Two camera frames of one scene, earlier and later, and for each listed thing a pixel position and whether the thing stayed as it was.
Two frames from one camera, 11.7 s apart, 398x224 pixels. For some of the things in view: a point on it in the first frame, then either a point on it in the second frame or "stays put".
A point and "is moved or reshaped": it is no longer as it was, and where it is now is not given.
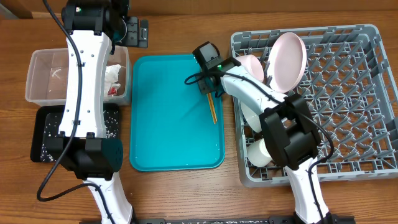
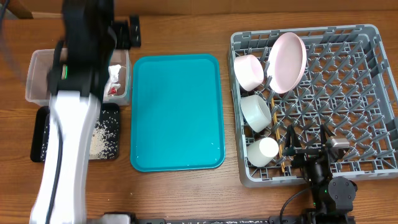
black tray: [48, 120] stays put
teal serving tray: [171, 126] stays put
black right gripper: [203, 89] -> [305, 155]
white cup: [257, 154] stays put
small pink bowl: [252, 65] stays put
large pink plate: [286, 62] stays put
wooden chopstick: [213, 110] is moved or reshaped
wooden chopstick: [211, 108] is moved or reshaped
